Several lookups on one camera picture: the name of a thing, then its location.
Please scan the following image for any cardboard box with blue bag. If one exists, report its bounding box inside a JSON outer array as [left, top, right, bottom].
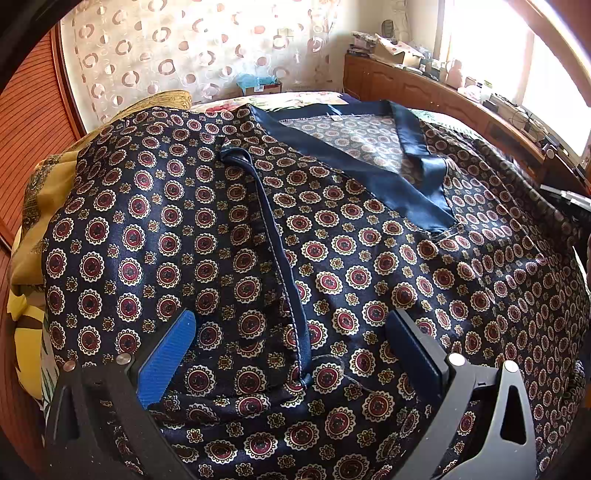
[[238, 74, 282, 97]]

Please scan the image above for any window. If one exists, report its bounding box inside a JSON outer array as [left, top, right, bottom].
[[441, 0, 591, 158]]

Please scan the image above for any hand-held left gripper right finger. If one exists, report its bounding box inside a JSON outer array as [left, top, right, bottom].
[[385, 308, 539, 480]]

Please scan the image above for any yellow brown pattern cloth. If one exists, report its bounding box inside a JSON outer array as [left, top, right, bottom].
[[7, 281, 47, 400]]

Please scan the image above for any floral blanket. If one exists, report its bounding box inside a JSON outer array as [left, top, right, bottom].
[[191, 90, 354, 114]]

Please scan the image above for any circle pattern lace curtain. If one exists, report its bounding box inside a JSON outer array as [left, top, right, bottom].
[[60, 0, 342, 123]]

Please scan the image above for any wooden cabinet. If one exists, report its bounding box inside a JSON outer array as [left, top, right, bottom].
[[344, 53, 591, 195]]

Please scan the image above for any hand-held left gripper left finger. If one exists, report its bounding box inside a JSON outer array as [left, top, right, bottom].
[[44, 308, 199, 480]]

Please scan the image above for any pink bottle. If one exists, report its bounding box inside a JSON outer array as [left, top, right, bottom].
[[445, 60, 465, 90]]

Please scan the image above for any fern print sheet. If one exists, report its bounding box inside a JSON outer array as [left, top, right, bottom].
[[41, 342, 63, 411]]

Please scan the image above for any navy medallion print shirt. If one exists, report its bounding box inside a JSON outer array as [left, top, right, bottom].
[[41, 99, 591, 480]]

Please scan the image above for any open cardboard box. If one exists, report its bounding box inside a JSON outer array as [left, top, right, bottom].
[[374, 34, 426, 68]]

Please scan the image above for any gold patterned pillow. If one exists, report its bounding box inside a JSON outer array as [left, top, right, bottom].
[[9, 90, 192, 296]]

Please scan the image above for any stack of books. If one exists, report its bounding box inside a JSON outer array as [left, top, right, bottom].
[[350, 31, 377, 58]]

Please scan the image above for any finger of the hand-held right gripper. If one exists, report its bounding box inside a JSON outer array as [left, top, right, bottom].
[[539, 184, 591, 217]]

